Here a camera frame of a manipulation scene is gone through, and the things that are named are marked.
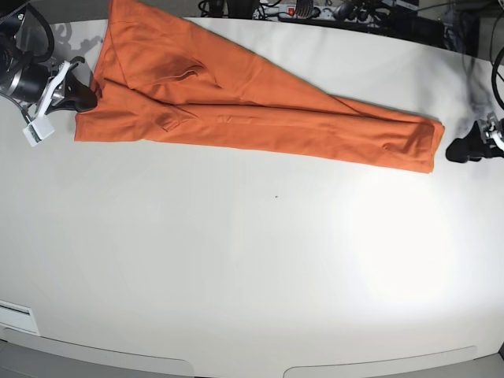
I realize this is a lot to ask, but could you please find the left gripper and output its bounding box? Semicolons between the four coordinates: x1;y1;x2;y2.
445;112;504;164

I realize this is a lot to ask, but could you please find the white power strip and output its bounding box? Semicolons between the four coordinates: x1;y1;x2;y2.
251;4;371;23

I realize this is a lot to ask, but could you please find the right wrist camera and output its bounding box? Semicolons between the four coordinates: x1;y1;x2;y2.
23;116;55;146

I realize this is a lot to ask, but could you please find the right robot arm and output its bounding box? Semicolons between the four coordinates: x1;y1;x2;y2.
1;1;98;124

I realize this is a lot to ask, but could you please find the orange T-shirt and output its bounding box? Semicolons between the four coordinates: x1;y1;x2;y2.
75;1;444;173

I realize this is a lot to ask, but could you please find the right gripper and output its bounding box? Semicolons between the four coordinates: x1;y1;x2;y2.
7;57;98;124

